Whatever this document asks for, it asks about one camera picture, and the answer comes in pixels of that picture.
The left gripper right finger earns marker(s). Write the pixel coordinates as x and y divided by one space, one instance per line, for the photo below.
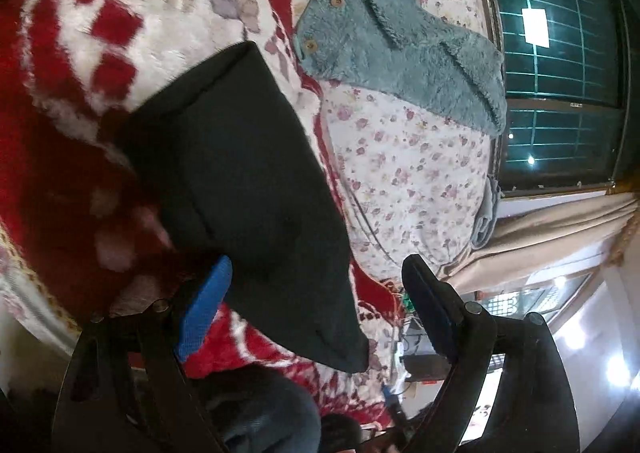
534 409

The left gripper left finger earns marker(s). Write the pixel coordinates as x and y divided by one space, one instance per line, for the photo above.
125 389

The black pants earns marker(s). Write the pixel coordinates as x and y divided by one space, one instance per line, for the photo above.
223 153

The dark jacket sleeve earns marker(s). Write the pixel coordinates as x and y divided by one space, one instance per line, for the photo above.
256 409

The green cloth item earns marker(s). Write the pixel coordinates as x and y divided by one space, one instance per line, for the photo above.
407 303

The beige curtain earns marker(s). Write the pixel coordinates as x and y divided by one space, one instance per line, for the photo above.
521 246

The red white floral blanket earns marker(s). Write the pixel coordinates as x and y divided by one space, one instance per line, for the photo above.
77 237

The floral quilt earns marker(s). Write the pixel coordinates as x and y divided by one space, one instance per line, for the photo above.
411 181

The window with green grille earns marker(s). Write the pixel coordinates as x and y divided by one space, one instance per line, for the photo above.
565 65

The teal fleece jacket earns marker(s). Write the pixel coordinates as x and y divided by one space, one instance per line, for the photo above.
397 47

